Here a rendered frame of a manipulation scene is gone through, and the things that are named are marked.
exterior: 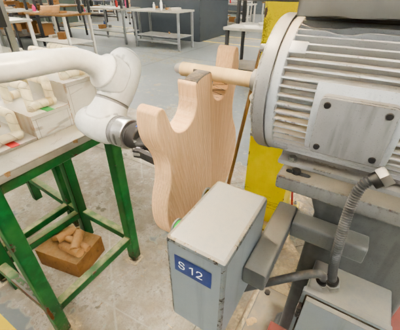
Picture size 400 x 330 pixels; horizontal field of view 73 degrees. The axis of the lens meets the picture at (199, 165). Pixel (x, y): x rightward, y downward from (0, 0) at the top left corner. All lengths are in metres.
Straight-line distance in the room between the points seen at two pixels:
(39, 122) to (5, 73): 0.48
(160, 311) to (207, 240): 1.25
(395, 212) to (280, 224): 0.18
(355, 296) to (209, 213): 0.34
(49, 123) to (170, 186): 0.74
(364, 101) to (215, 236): 0.28
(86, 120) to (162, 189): 0.39
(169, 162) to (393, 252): 0.44
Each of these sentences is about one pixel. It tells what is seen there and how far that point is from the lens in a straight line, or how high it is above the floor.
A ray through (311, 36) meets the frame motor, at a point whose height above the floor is 1.35.
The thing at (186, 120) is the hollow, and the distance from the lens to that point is 0.56.
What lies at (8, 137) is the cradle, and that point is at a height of 0.97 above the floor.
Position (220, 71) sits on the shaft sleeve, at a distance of 0.62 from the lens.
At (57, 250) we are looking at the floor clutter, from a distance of 1.85.
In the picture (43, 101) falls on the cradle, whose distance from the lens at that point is 1.21.
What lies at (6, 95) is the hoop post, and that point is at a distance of 1.34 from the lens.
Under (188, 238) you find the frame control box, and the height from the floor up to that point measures 1.12.
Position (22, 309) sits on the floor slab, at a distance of 1.86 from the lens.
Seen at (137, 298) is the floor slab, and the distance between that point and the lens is 1.67.
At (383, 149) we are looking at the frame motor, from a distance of 0.45.
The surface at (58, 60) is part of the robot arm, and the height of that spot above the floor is 1.27.
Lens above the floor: 1.42
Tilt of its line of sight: 33 degrees down
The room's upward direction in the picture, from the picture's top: straight up
